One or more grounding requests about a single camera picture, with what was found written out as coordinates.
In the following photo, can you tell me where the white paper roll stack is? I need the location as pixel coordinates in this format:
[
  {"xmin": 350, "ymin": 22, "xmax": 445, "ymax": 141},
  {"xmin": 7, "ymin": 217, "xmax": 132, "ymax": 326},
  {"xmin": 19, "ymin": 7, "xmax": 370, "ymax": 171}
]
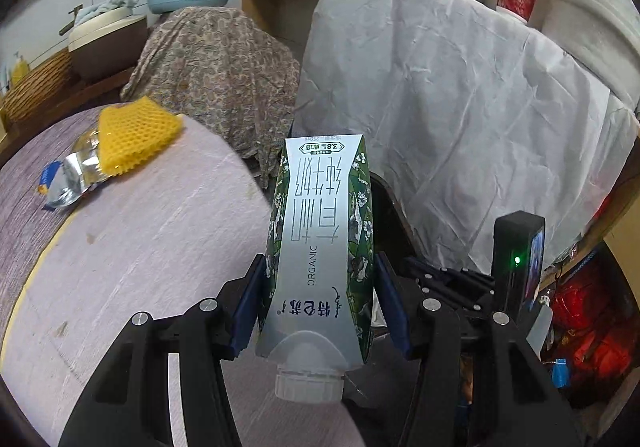
[{"xmin": 527, "ymin": 0, "xmax": 640, "ymax": 108}]

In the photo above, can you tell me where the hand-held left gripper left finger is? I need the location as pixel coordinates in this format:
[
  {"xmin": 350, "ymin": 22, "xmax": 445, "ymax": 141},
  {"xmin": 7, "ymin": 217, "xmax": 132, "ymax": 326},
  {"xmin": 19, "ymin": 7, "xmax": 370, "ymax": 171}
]
[{"xmin": 59, "ymin": 253, "xmax": 268, "ymax": 447}]

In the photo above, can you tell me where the green white milk carton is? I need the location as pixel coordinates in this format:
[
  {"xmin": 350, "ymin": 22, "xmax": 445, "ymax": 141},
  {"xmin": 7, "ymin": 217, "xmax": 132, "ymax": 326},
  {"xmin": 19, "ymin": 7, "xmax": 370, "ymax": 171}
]
[{"xmin": 255, "ymin": 134, "xmax": 376, "ymax": 400}]

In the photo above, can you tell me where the wicker basket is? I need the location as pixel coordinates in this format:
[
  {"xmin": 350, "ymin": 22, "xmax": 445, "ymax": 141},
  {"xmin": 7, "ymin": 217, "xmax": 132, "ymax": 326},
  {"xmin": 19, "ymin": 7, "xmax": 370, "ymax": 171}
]
[{"xmin": 0, "ymin": 49, "xmax": 76, "ymax": 125}]

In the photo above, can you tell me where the bronze faucet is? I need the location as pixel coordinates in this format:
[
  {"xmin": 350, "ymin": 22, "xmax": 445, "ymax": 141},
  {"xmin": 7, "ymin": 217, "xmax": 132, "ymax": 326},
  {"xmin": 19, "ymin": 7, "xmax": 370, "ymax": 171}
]
[{"xmin": 59, "ymin": 4, "xmax": 86, "ymax": 35}]

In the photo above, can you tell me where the silver foil wrapper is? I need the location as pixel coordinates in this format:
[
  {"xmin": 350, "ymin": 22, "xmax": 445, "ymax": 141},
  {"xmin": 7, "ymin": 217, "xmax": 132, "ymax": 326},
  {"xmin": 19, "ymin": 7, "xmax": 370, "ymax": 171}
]
[{"xmin": 36, "ymin": 129, "xmax": 118, "ymax": 212}]

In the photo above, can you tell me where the floral cloth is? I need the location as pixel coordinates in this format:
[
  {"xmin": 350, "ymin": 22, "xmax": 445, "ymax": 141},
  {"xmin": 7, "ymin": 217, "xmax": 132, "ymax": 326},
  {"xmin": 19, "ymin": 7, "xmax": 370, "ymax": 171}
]
[{"xmin": 120, "ymin": 7, "xmax": 301, "ymax": 190}]

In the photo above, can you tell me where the dark wooden counter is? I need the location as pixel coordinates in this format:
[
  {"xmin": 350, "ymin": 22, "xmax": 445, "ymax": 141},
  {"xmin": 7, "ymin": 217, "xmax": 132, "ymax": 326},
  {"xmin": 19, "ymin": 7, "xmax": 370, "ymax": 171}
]
[{"xmin": 0, "ymin": 62, "xmax": 136, "ymax": 142}]

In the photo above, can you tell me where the light blue towel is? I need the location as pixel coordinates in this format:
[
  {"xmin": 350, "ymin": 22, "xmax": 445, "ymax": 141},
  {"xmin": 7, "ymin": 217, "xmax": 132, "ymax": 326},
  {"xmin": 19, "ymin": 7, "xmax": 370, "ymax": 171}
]
[{"xmin": 75, "ymin": 0, "xmax": 151, "ymax": 28}]

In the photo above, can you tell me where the yellow foam net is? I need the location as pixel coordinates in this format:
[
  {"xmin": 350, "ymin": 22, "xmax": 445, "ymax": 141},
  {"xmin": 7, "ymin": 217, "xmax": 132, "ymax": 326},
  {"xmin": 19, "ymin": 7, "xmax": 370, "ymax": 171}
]
[{"xmin": 97, "ymin": 97, "xmax": 183, "ymax": 178}]

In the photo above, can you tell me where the red bag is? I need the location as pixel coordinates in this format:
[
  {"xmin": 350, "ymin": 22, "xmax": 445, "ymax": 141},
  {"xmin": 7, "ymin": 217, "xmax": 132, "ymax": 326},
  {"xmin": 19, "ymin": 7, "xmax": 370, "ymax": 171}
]
[{"xmin": 542, "ymin": 257, "xmax": 640, "ymax": 408}]

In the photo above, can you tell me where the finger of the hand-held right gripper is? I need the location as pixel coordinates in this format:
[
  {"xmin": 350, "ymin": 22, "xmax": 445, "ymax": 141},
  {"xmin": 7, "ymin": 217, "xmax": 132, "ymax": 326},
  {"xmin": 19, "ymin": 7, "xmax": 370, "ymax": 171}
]
[
  {"xmin": 417, "ymin": 279, "xmax": 497, "ymax": 315},
  {"xmin": 404, "ymin": 256, "xmax": 497, "ymax": 292}
]

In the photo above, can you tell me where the yellow soap bottle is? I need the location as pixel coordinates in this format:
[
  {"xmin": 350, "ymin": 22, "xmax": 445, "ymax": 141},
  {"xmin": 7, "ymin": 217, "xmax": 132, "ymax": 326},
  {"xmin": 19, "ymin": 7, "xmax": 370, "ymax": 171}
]
[{"xmin": 10, "ymin": 54, "xmax": 30, "ymax": 85}]

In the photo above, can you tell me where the purple striped tablecloth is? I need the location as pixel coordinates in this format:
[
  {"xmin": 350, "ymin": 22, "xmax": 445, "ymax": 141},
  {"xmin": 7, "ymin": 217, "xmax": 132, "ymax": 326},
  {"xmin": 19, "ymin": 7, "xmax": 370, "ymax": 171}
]
[{"xmin": 0, "ymin": 104, "xmax": 106, "ymax": 318}]

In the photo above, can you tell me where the brown pot with white lid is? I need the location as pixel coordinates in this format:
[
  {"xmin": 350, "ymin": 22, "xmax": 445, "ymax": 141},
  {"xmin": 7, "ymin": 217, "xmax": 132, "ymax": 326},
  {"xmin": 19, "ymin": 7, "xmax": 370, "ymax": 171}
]
[{"xmin": 67, "ymin": 9, "xmax": 151, "ymax": 80}]

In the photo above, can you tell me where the white crinkled cloth cover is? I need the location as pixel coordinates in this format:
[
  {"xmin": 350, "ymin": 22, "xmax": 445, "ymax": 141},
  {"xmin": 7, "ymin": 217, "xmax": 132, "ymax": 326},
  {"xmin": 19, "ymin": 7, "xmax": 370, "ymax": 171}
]
[{"xmin": 292, "ymin": 0, "xmax": 640, "ymax": 278}]

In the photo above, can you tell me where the light wooden cabinet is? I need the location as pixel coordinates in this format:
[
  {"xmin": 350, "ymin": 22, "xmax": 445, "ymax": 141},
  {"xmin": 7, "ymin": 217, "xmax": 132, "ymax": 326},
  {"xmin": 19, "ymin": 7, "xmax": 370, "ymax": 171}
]
[{"xmin": 242, "ymin": 0, "xmax": 331, "ymax": 62}]

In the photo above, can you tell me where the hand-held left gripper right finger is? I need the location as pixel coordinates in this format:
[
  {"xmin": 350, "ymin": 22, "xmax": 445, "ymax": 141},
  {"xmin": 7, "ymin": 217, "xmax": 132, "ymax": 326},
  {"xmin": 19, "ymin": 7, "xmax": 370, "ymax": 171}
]
[{"xmin": 374, "ymin": 252, "xmax": 583, "ymax": 447}]

